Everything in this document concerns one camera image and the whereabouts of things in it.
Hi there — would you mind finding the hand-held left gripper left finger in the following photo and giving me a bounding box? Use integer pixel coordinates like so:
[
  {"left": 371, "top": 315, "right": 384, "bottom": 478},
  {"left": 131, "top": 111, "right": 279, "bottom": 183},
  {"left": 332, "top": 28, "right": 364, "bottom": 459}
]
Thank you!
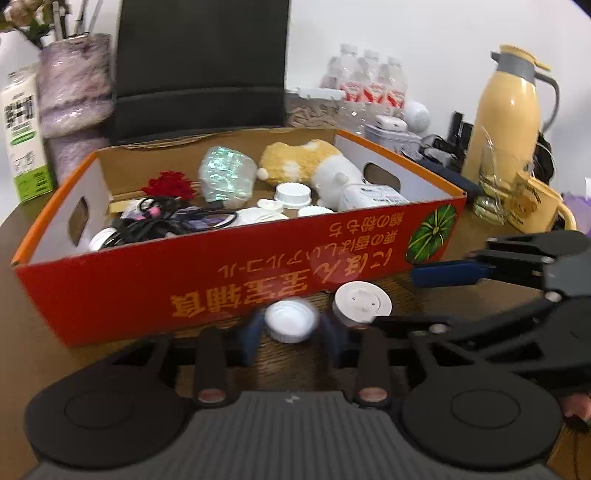
[{"left": 106, "top": 309, "right": 265, "bottom": 408}]

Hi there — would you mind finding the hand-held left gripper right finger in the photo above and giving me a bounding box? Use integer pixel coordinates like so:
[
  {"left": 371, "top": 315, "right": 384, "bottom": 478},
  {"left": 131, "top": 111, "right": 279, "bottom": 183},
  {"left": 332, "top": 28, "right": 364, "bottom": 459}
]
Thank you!
[{"left": 321, "top": 314, "right": 465, "bottom": 408}]

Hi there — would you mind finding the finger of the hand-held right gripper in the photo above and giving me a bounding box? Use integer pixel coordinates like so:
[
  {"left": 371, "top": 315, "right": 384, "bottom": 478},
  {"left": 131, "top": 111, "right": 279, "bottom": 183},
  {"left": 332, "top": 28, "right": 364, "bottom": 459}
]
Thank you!
[
  {"left": 372, "top": 295, "right": 568, "bottom": 357},
  {"left": 411, "top": 230, "right": 591, "bottom": 296}
]

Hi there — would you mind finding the white tissue packet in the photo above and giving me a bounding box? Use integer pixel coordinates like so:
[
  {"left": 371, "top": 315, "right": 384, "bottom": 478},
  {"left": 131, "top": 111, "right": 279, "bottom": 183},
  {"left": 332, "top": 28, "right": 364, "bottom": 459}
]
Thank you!
[{"left": 339, "top": 183, "right": 409, "bottom": 213}]

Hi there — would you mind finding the red cardboard box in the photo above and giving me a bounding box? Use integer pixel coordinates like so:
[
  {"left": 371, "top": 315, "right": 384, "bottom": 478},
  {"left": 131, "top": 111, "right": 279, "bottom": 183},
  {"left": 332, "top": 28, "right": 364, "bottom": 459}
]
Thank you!
[{"left": 10, "top": 127, "right": 468, "bottom": 349}]

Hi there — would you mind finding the black cable bundle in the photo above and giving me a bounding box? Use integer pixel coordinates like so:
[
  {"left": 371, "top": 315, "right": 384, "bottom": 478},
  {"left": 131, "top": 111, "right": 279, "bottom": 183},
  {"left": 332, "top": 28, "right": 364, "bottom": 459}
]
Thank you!
[{"left": 108, "top": 196, "right": 238, "bottom": 245}]

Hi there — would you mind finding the red rose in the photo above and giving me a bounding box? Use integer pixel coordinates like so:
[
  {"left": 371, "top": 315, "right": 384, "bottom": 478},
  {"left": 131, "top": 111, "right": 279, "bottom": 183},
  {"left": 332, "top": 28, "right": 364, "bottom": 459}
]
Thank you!
[{"left": 142, "top": 171, "right": 194, "bottom": 201}]

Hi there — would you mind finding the yellow white plush toy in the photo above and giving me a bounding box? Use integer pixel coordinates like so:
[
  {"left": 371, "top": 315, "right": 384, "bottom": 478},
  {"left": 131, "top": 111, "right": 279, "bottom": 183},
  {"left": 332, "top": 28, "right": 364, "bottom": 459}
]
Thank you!
[{"left": 257, "top": 141, "right": 365, "bottom": 206}]

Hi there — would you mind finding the wooden desktop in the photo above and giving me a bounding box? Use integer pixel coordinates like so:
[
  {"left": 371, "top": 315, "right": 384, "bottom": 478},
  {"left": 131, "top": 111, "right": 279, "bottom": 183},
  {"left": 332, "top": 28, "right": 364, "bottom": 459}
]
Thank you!
[{"left": 0, "top": 185, "right": 591, "bottom": 480}]

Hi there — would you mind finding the person's right hand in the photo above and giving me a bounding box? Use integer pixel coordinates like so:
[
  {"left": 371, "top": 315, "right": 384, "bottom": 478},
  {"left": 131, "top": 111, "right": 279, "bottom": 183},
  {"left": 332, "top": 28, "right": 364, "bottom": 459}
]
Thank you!
[{"left": 561, "top": 392, "right": 591, "bottom": 428}]

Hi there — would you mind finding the clear glass cup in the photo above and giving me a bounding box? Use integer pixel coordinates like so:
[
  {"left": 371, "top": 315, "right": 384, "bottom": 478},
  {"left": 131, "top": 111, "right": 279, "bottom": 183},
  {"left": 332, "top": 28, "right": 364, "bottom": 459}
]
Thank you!
[{"left": 472, "top": 124, "right": 525, "bottom": 227}]

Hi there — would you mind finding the yellow mug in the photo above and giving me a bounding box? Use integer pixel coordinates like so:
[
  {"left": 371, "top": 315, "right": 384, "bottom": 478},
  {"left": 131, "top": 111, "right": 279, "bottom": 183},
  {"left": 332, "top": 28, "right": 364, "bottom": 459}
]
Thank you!
[{"left": 505, "top": 171, "right": 578, "bottom": 234}]

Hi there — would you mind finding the black adapter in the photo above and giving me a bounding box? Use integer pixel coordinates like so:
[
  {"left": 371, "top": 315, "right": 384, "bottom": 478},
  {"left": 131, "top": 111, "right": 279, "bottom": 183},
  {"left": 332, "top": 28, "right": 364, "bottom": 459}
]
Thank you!
[{"left": 422, "top": 111, "right": 474, "bottom": 167}]

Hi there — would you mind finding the purple plastic bag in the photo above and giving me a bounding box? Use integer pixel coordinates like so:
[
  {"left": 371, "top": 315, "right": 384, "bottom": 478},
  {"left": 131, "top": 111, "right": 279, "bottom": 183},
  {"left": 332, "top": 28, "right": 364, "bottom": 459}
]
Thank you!
[{"left": 561, "top": 194, "right": 591, "bottom": 217}]

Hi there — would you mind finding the white earbud case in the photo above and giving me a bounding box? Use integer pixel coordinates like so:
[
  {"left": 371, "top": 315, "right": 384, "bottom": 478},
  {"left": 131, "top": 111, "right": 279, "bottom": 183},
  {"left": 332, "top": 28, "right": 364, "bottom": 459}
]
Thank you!
[{"left": 375, "top": 114, "right": 408, "bottom": 132}]

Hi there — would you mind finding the yellow thermos jug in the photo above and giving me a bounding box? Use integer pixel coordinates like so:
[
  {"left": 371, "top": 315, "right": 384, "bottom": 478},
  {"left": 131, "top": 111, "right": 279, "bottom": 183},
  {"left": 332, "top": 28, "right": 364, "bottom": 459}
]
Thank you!
[{"left": 462, "top": 45, "right": 560, "bottom": 185}]

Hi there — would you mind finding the clear water bottle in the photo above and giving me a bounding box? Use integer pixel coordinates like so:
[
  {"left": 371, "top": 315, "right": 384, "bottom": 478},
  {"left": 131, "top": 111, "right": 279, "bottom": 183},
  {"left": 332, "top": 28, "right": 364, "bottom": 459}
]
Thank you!
[
  {"left": 321, "top": 44, "right": 358, "bottom": 100},
  {"left": 353, "top": 48, "right": 382, "bottom": 104},
  {"left": 381, "top": 55, "right": 409, "bottom": 112}
]

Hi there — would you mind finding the patterned beige box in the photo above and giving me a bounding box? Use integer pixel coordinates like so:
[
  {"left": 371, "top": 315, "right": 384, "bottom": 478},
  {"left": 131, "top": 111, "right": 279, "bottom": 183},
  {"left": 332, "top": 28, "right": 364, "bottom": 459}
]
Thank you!
[{"left": 284, "top": 88, "right": 370, "bottom": 130}]

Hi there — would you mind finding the black paper bag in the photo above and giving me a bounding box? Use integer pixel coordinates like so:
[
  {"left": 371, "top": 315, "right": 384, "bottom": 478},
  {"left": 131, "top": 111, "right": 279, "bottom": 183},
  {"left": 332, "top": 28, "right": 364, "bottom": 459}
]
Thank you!
[{"left": 112, "top": 0, "right": 291, "bottom": 146}]

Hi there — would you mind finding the green white milk carton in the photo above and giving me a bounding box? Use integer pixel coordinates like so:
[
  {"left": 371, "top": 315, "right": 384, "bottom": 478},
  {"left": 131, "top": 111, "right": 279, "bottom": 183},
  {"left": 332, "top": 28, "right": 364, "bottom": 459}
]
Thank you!
[{"left": 0, "top": 69, "right": 56, "bottom": 204}]

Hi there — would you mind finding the purple marbled vase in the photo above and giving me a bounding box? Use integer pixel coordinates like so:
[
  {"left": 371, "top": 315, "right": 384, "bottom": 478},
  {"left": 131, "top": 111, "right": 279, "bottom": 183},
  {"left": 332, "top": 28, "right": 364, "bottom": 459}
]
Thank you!
[{"left": 37, "top": 33, "right": 115, "bottom": 185}]

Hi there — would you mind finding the dried pink rose bouquet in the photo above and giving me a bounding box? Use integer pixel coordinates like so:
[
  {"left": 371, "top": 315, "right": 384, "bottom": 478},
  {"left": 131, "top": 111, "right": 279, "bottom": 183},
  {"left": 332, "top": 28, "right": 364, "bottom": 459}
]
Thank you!
[{"left": 0, "top": 0, "right": 105, "bottom": 47}]

